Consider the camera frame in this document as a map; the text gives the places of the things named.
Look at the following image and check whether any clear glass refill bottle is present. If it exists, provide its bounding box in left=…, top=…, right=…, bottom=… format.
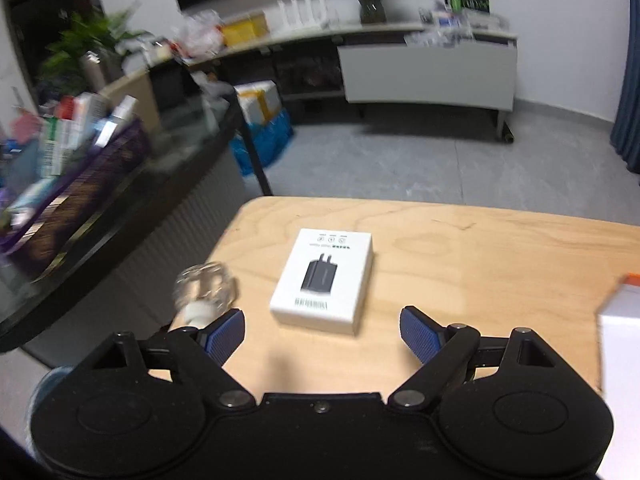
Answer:
left=172, top=262, right=238, bottom=328

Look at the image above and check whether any white charger box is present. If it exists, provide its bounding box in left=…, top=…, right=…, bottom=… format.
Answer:
left=269, top=229, right=373, bottom=335

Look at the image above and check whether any wooden table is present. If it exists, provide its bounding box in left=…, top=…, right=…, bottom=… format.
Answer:
left=144, top=195, right=640, bottom=403

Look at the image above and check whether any orange-rimmed white box lid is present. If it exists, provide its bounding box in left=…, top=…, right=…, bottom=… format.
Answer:
left=598, top=274, right=640, bottom=479

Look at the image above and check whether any purple patterned storage tin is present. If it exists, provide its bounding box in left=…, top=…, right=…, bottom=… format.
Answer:
left=1, top=119, right=151, bottom=280

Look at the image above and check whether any blue bag on floor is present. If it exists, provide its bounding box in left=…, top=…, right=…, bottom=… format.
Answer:
left=230, top=108, right=294, bottom=177

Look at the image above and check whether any black glass side table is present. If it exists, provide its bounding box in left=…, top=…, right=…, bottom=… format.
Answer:
left=1, top=82, right=250, bottom=366

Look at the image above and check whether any yellow white carton on floor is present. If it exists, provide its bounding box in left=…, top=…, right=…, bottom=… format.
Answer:
left=234, top=80, right=282, bottom=126

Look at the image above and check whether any blue curtain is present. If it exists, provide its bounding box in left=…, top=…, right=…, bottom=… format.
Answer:
left=610, top=0, right=640, bottom=174

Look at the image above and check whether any white TV console cabinet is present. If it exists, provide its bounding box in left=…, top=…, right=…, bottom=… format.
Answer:
left=186, top=22, right=518, bottom=143

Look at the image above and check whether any white plastic bag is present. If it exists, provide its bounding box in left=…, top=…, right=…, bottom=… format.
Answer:
left=174, top=9, right=224, bottom=58

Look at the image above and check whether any potted plant with metal pot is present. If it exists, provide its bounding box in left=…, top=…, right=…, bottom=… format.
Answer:
left=37, top=2, right=151, bottom=94

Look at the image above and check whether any yellow cardboard box on console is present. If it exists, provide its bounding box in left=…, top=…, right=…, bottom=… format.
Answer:
left=220, top=11, right=270, bottom=48

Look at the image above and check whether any white router with antennas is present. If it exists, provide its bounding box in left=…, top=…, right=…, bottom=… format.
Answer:
left=278, top=0, right=329, bottom=32

